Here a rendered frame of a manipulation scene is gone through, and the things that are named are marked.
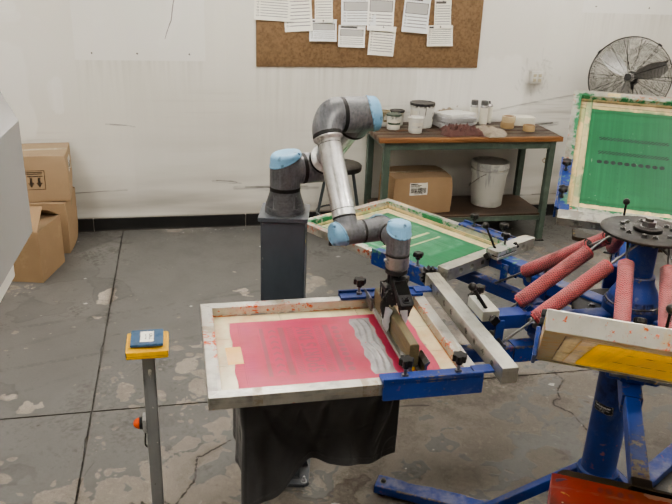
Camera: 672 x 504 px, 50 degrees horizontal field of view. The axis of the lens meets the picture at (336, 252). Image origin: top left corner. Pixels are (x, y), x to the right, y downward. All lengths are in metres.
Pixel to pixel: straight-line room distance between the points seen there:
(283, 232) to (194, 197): 3.38
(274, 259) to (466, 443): 1.39
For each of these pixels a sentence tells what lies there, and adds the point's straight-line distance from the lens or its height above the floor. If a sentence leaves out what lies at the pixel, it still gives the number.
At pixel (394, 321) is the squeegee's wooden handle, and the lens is 2.27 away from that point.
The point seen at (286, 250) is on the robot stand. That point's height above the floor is 1.07.
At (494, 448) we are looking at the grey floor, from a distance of 3.59.
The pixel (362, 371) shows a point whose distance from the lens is 2.19.
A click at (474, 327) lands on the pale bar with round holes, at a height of 1.04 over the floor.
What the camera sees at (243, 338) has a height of 0.96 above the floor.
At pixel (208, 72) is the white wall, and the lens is 5.83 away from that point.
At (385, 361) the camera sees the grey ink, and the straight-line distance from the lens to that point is 2.24.
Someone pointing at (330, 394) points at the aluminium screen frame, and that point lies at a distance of 2.05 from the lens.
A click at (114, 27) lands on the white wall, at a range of 5.81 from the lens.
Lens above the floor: 2.08
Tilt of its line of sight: 22 degrees down
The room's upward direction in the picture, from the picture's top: 2 degrees clockwise
